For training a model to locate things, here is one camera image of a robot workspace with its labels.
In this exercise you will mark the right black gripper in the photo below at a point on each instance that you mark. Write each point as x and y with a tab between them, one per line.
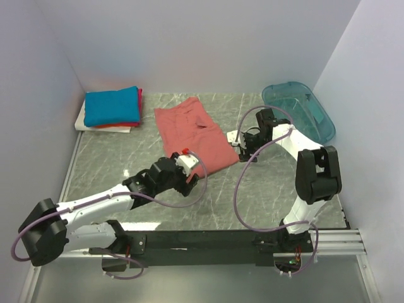
245	156

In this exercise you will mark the salmon pink t shirt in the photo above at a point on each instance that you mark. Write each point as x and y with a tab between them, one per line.
188	126

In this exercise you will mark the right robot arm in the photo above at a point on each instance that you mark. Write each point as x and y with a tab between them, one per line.
317	174

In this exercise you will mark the folded blue t shirt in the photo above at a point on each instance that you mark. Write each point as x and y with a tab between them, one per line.
111	107

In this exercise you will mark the teal plastic bin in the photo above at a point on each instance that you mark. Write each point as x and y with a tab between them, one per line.
298	100

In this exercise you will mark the aluminium frame rail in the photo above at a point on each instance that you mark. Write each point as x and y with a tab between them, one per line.
325	243

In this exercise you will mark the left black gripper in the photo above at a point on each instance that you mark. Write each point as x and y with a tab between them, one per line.
184	187

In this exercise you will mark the black base beam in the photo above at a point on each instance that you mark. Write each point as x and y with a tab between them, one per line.
208	247

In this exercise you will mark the folded orange t shirt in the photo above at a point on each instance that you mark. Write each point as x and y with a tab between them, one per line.
118	125

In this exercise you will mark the white board under stack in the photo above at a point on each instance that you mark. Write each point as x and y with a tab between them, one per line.
80	126

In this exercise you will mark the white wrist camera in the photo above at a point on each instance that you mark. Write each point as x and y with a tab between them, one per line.
236	139
187	161

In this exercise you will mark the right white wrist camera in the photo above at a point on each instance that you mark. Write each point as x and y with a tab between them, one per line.
236	139

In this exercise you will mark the folded magenta t shirt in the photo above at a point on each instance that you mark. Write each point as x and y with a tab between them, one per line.
136	123

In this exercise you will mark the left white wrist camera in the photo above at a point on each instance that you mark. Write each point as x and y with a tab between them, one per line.
187	161

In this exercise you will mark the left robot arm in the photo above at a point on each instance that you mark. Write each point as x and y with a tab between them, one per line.
54	228

